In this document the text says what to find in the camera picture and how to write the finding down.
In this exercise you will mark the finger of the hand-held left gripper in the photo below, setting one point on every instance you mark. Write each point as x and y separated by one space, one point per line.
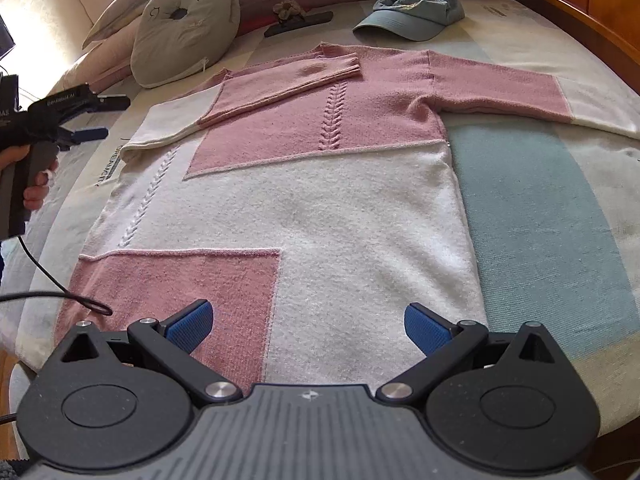
92 134
112 102

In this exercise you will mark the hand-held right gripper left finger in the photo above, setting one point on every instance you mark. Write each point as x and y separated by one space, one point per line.
190 325

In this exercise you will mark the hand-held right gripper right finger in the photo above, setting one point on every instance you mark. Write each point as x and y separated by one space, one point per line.
425 327

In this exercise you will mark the pink and white sweater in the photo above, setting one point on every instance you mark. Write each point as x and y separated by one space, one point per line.
350 220

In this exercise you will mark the person's left hand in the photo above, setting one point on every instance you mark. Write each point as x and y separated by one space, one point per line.
37 195

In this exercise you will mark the black television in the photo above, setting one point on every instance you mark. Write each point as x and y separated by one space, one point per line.
4 35

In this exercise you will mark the grey cat face cushion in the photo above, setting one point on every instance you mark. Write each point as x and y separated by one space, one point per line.
185 35

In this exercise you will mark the grey floral pillow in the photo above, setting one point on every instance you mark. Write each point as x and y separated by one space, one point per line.
130 0

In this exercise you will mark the beige flower hair clip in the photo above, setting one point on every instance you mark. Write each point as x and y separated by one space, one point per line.
286 10

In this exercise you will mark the black hair clip with flower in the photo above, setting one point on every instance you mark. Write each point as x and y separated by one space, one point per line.
315 17

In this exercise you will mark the blue baseball cap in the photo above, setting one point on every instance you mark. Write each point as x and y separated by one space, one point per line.
405 22

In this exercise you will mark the wooden headboard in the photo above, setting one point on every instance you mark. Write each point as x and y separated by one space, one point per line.
590 5

